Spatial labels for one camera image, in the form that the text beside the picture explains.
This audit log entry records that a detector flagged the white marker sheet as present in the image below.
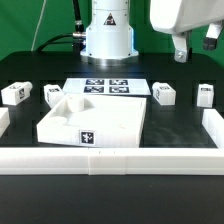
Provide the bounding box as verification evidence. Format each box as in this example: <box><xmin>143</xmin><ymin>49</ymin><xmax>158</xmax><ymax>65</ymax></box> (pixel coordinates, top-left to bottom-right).
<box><xmin>63</xmin><ymin>78</ymin><xmax>151</xmax><ymax>96</ymax></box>

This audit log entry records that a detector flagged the white U-shaped fence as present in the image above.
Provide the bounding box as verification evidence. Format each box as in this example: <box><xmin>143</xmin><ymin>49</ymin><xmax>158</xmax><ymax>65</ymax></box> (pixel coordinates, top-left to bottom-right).
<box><xmin>0</xmin><ymin>107</ymin><xmax>224</xmax><ymax>176</ymax></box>

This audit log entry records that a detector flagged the white square tabletop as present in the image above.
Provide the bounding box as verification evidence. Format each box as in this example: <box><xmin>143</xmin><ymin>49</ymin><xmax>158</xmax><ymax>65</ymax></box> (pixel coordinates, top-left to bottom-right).
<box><xmin>37</xmin><ymin>94</ymin><xmax>146</xmax><ymax>148</ymax></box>

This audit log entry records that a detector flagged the black cable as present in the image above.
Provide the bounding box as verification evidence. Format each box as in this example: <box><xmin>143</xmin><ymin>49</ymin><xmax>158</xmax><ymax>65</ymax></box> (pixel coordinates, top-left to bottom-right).
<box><xmin>35</xmin><ymin>0</ymin><xmax>88</xmax><ymax>54</ymax></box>

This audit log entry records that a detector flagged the white cable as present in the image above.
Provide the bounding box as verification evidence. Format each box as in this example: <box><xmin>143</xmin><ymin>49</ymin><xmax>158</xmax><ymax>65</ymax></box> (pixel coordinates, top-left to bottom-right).
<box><xmin>30</xmin><ymin>0</ymin><xmax>48</xmax><ymax>52</ymax></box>

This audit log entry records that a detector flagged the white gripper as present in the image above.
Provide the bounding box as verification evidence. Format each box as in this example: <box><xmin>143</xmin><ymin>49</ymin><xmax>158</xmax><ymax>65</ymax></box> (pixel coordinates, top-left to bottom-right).
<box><xmin>150</xmin><ymin>0</ymin><xmax>224</xmax><ymax>63</ymax></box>

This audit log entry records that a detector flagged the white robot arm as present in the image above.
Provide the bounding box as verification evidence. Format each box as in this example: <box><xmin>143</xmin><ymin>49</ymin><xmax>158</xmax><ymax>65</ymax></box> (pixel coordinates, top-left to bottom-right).
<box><xmin>81</xmin><ymin>0</ymin><xmax>224</xmax><ymax>65</ymax></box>

